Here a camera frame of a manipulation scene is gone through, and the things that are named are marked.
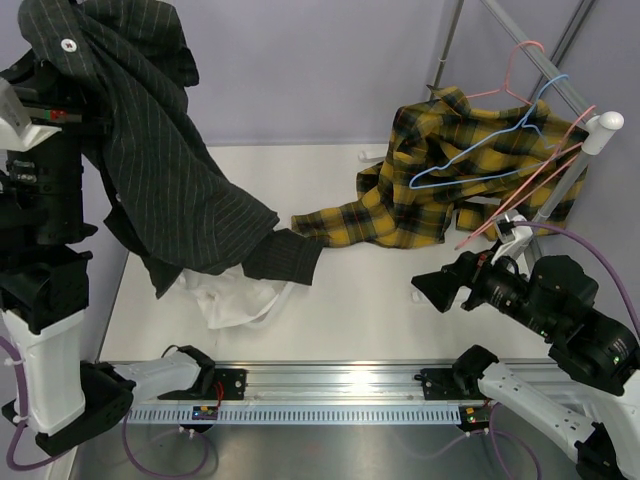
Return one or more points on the yellow plaid shirt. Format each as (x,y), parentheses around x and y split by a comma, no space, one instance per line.
(387,213)

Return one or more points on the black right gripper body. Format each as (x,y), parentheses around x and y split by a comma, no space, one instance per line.
(499,286)

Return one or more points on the white slotted cable duct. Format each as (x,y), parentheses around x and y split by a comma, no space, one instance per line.
(296,415)

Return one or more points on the grey clothes rack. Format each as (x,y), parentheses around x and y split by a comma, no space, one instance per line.
(600,127)

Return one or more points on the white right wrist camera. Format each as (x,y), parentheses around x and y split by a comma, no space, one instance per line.
(513,239)

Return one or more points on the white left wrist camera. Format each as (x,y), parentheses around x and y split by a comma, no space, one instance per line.
(18,132)

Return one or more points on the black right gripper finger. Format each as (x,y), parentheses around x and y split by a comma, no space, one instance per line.
(462,268)
(440,291)

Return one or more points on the white plastic basket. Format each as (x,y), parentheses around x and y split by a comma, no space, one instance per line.
(270,305)

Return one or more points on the white shirt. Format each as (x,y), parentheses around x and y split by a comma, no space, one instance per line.
(230,300)

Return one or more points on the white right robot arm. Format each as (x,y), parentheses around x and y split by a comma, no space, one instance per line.
(586,400)

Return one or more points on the dark green striped shirt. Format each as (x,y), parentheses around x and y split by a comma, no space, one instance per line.
(177,210)

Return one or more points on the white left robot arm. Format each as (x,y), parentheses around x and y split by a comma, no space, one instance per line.
(63,399)

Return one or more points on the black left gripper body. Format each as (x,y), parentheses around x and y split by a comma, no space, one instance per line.
(64,111)

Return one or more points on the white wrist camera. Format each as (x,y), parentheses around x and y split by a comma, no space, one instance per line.
(18,132)
(513,239)

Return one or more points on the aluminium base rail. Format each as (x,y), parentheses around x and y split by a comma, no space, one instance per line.
(337,383)

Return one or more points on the blue wire hanger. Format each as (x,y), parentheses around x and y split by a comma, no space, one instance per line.
(495,138)

